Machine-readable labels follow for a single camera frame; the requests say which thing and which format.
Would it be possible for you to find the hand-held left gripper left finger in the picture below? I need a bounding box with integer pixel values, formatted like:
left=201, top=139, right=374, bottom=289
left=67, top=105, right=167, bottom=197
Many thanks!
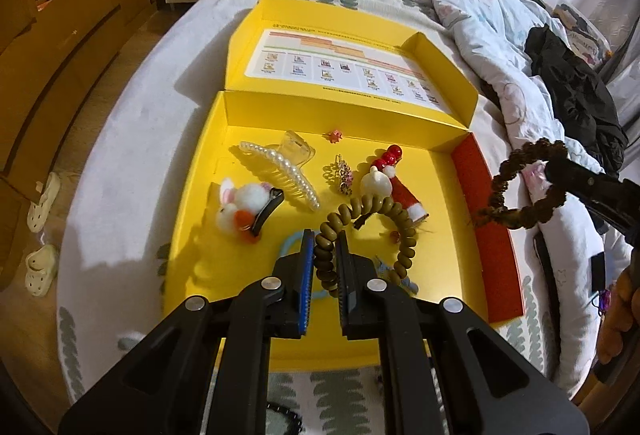
left=57, top=229, right=316, bottom=435

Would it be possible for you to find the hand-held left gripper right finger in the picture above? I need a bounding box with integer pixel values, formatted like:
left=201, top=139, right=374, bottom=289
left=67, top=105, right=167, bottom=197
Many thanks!
left=336, top=231, right=591, bottom=435

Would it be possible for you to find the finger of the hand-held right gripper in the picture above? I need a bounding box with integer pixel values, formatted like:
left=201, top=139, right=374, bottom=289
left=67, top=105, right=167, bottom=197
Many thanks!
left=544, top=159, right=640, bottom=246

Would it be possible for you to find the olive spiral hair tie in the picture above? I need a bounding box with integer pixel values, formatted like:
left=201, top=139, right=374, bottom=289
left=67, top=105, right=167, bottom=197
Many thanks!
left=314, top=195, right=418, bottom=296

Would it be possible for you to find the brown braided hair tie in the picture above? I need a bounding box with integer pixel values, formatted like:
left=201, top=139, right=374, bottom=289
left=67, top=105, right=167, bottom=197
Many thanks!
left=475, top=139, right=571, bottom=231

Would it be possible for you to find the pearl hair claw clip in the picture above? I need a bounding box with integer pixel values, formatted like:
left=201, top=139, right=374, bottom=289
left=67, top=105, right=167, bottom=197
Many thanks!
left=239, top=130, right=321, bottom=212

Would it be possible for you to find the yellow cardboard box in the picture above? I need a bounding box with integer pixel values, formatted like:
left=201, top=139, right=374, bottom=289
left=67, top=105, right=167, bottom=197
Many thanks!
left=161, top=0, right=526, bottom=372

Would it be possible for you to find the person's right hand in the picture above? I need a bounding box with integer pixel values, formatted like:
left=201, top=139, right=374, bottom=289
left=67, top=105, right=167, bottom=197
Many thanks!
left=599, top=265, right=640, bottom=363

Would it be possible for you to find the black jacket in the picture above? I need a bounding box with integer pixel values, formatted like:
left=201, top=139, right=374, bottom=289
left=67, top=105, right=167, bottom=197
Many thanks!
left=525, top=26, right=630, bottom=176

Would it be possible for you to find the white bunny pompom hair clip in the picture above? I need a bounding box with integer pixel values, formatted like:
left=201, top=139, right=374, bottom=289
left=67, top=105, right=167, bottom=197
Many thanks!
left=216, top=177, right=286, bottom=243

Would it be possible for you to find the santa hat hair clip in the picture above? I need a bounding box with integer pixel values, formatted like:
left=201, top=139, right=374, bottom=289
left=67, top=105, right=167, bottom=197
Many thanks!
left=361, top=165, right=431, bottom=223

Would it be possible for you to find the gold rhinestone hair clip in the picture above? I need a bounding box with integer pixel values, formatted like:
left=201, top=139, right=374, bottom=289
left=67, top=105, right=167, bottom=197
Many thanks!
left=334, top=154, right=355, bottom=196

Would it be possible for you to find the printed pillow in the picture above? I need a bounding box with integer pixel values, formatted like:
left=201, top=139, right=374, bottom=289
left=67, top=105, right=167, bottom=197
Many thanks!
left=552, top=4, right=613, bottom=66

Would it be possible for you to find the white leaf pattern bedsheet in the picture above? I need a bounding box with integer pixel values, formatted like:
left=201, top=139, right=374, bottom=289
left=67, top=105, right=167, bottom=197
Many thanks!
left=57, top=0, right=601, bottom=435

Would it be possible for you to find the cream clog shoe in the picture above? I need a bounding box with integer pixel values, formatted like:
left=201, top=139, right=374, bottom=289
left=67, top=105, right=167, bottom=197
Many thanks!
left=26, top=172, right=62, bottom=233
left=25, top=244, right=60, bottom=298

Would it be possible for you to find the wooden wardrobe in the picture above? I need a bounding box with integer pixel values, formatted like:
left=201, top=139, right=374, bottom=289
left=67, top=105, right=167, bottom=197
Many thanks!
left=0, top=0, right=161, bottom=291

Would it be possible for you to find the light blue hair tie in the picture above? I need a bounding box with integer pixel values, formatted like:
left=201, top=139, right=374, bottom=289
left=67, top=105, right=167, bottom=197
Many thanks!
left=277, top=229, right=420, bottom=303

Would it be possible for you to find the black beaded bracelet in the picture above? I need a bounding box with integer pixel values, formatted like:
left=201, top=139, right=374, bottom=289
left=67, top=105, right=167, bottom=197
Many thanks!
left=265, top=399, right=305, bottom=435

